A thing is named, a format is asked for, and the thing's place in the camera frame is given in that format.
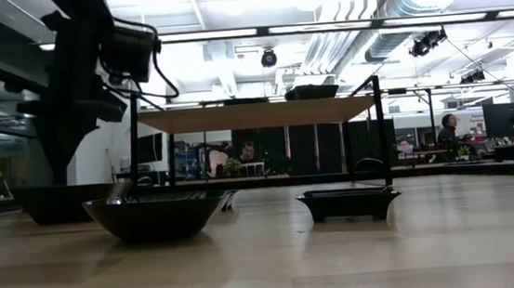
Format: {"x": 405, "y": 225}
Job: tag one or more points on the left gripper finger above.
{"x": 59, "y": 152}

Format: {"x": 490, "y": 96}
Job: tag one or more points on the black rounded shallow bowl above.
{"x": 154, "y": 218}
{"x": 247, "y": 101}

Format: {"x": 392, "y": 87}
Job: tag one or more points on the black wavy square deep bowl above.
{"x": 311, "y": 92}

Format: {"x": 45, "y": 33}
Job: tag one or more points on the small black square plate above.
{"x": 348, "y": 203}

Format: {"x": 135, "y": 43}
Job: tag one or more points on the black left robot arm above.
{"x": 82, "y": 10}

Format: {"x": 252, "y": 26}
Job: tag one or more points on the black fluted square bowl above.
{"x": 57, "y": 205}

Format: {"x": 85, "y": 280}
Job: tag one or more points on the small green plant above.
{"x": 233, "y": 167}

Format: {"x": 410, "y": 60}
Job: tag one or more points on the person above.
{"x": 248, "y": 151}
{"x": 447, "y": 129}

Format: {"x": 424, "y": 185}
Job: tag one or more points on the LED light bar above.
{"x": 321, "y": 26}

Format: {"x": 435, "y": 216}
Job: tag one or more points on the black ceiling spotlight cluster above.
{"x": 427, "y": 41}

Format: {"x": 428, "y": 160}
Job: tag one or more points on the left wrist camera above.
{"x": 130, "y": 52}

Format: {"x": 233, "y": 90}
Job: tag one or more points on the wooden shelf with black frame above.
{"x": 254, "y": 115}

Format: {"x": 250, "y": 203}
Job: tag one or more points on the black metal rig frame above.
{"x": 497, "y": 169}

